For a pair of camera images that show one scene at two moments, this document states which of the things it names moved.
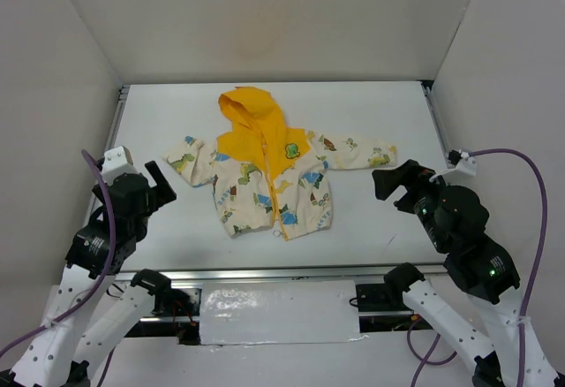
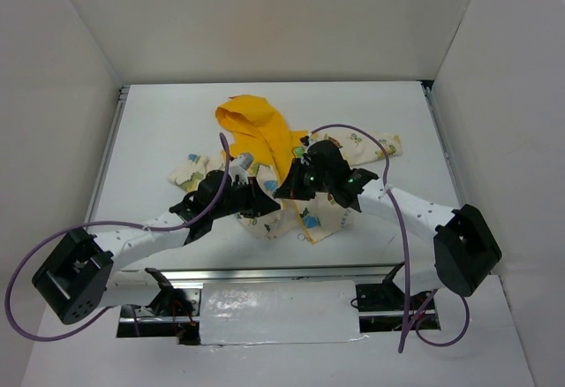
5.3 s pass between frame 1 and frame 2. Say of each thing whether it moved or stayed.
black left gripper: moved
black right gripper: moved
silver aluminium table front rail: stayed
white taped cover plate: stayed
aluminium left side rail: stayed
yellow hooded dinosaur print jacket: moved
